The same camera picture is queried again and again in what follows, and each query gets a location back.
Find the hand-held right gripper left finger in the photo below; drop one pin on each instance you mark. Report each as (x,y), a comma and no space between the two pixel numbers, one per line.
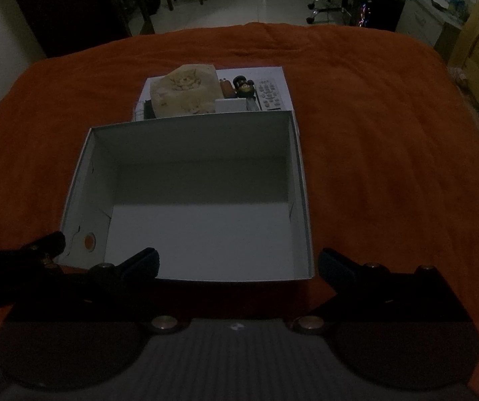
(147,264)

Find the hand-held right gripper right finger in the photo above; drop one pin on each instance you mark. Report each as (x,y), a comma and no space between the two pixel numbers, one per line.
(331,267)

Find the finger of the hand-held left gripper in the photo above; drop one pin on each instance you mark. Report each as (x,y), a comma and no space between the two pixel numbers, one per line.
(49,244)

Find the white cardboard box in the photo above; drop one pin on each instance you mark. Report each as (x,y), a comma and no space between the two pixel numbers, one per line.
(206,238)

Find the white remote control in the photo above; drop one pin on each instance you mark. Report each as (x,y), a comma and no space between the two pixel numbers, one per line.
(271,94)

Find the orange bottle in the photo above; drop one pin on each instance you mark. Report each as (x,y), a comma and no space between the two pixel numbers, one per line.
(226,90)

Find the white box lid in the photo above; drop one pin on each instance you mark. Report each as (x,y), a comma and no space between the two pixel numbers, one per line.
(275,73)

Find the orange tablecloth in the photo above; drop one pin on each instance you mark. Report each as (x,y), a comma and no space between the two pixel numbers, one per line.
(390,154)

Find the beige printed tissue pack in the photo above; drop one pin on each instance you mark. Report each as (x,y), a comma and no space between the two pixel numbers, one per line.
(181,92)

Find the small white box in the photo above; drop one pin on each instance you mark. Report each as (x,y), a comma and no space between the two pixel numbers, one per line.
(231,105)

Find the dark-hatted figurine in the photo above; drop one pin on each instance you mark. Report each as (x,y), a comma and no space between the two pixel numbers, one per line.
(243,87)

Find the dark wooden cabinet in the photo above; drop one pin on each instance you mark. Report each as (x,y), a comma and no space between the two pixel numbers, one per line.
(76,4)

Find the computer tower with lights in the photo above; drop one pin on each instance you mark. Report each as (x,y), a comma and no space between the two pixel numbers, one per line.
(363,13)

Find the white cabinet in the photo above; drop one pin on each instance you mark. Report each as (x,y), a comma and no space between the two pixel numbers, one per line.
(421,19)

